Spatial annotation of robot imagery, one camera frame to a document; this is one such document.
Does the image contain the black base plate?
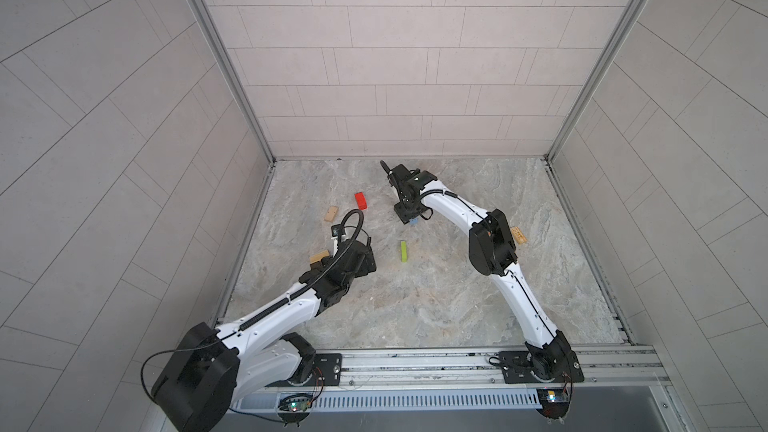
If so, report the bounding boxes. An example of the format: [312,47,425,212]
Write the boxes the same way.
[269,353,343,388]
[489,351,585,384]

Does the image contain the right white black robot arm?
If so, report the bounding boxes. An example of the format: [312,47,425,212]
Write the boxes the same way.
[380,162,583,383]

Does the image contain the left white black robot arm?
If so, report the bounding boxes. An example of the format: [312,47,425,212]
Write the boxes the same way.
[149,238,376,431]

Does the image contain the circuit board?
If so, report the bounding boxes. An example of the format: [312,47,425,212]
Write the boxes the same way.
[536,389,571,420]
[277,393,314,424]

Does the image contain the tan wood block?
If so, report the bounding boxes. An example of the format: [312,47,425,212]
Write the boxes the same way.
[324,206,339,223]

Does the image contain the light natural wood block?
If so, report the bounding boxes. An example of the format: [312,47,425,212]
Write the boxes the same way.
[309,250,330,264]

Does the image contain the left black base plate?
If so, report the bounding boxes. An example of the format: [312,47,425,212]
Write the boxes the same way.
[269,353,343,388]

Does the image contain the engraved natural wood block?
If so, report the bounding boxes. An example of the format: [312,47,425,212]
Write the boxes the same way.
[510,227,528,245]

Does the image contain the aluminium mounting rail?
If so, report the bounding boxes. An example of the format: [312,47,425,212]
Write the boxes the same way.
[233,344,673,412]

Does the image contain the right circuit board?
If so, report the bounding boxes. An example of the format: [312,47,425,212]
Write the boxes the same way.
[536,389,571,420]

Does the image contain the left circuit board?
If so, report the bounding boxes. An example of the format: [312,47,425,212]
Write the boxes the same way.
[277,393,314,424]

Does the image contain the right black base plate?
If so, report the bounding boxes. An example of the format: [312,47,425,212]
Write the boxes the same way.
[489,351,585,384]

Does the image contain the red wood block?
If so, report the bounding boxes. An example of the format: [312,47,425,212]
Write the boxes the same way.
[354,192,368,210]

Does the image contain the green wood block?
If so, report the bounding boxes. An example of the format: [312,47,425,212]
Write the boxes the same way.
[400,240,409,263]

